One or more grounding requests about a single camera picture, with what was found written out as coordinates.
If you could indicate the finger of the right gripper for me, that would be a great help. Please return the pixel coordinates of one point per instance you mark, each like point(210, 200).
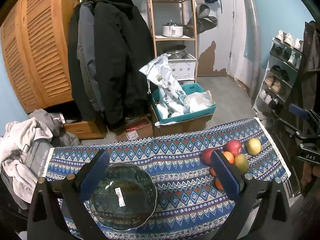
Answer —
point(301, 113)

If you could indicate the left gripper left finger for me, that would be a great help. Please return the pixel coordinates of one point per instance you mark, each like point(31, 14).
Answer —
point(88, 177)

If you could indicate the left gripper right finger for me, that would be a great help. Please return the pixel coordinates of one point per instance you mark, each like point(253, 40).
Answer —
point(228, 174)

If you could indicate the large orange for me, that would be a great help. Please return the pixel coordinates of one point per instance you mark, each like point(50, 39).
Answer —
point(218, 184)

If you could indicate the small tangerine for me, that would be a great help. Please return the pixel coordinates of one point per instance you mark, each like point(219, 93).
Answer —
point(212, 172)

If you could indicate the orange persimmon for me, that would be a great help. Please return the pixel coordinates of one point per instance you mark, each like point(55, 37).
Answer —
point(229, 156)

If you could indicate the dark red apple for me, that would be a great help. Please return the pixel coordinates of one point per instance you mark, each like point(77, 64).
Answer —
point(205, 156)

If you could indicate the person's right hand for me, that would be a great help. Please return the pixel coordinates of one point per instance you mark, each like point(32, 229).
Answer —
point(308, 172)

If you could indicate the dark glass bowl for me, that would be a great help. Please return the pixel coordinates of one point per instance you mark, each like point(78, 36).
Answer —
point(125, 198)

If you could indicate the patterned blue tablecloth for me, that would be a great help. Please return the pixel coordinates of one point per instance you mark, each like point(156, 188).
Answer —
point(188, 205)

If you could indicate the wooden drawer box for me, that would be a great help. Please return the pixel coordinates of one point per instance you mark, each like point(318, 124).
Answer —
point(86, 130)

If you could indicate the shoe rack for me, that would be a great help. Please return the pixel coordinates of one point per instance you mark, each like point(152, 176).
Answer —
point(280, 74)

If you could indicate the pile of grey clothes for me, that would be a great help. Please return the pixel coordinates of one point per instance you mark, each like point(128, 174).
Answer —
point(25, 148)

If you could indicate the small flat cardboard box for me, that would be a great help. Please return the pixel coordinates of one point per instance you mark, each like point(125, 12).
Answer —
point(138, 128)

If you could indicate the clear plastic bag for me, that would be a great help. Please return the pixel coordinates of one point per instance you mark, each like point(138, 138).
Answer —
point(198, 101)

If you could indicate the brown cardboard box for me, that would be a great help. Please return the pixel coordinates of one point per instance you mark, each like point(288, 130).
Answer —
point(192, 125)

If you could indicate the teal cardboard box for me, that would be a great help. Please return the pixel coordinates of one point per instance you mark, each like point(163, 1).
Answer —
point(189, 89)

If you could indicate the white patterned storage box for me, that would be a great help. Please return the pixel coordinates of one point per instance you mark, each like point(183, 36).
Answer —
point(183, 69)

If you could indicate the white printed rice bag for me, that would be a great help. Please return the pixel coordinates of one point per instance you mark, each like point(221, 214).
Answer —
point(171, 95)

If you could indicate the black hanging coat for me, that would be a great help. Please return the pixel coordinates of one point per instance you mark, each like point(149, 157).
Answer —
point(108, 43)

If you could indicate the white cooking pot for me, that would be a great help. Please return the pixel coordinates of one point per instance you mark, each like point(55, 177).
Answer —
point(173, 29)

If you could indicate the wooden louvered wardrobe door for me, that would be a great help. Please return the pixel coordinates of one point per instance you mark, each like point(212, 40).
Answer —
point(34, 48)

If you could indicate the wooden shelf unit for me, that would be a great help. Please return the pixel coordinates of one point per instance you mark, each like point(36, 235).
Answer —
point(179, 11)

